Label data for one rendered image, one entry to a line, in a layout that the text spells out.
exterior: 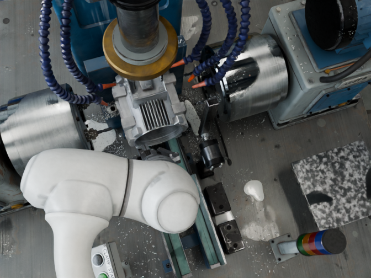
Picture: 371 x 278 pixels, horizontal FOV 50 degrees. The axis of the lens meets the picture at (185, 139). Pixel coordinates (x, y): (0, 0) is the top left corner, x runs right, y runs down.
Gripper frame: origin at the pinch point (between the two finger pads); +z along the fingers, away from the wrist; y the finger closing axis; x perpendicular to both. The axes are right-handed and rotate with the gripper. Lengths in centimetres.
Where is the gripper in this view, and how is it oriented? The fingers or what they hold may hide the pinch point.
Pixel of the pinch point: (147, 152)
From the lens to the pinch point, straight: 102.3
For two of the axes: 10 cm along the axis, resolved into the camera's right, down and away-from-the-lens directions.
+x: 2.5, 9.4, 2.5
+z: -2.1, -2.0, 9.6
